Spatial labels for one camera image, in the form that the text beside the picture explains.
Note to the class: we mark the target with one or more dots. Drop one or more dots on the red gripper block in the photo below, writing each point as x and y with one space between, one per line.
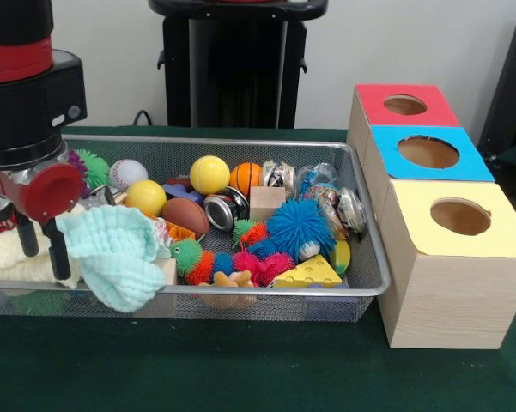
53 193

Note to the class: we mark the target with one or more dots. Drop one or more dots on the mint knitted cloth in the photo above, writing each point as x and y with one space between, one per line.
111 249

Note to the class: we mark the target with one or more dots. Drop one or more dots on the brown bear plush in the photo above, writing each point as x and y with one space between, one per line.
232 281

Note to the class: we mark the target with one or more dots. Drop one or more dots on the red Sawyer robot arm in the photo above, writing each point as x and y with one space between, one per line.
21 94

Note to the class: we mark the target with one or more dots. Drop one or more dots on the shallow metal mesh bin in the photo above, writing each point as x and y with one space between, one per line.
360 274

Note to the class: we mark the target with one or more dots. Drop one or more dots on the cream knitted cloth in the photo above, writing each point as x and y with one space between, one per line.
4 257

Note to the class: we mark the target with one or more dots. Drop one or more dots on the white mini baseball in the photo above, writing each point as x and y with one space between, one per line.
129 173

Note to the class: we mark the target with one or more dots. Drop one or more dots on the yellow ball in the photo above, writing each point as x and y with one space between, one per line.
145 197
209 175

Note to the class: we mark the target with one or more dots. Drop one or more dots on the brown mini football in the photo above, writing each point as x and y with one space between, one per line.
184 214

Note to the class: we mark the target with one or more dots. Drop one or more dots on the multicolour spiky caterpillar toy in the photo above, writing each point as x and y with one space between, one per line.
251 232
189 257

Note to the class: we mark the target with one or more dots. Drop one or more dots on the orange mini basketball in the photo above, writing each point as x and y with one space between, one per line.
247 180

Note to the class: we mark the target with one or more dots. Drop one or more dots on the dark green table cloth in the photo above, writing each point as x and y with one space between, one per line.
240 369

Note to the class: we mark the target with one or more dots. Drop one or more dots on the blue spiky rubber ball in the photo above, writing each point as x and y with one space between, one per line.
302 227

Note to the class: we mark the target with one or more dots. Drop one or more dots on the yellow cheese wedge toy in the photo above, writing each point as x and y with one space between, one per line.
311 272

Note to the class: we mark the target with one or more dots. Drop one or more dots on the green cloth side table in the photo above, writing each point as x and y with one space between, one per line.
515 154

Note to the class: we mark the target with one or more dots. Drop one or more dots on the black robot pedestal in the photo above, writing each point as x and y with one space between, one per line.
240 64

